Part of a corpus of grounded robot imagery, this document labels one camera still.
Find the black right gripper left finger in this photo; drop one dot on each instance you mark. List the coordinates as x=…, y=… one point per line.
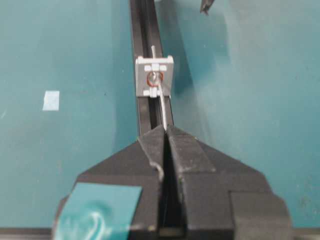
x=118, y=198

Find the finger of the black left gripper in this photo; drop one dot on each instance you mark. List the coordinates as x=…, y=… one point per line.
x=205, y=6

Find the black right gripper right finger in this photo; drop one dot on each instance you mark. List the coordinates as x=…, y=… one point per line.
x=223, y=198

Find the small tape piece lower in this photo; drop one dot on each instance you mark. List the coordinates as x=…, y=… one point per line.
x=51, y=100

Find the long black aluminium rail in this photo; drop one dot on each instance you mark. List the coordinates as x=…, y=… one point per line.
x=146, y=42

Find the white bracket with hole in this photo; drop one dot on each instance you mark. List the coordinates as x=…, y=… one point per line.
x=150, y=73

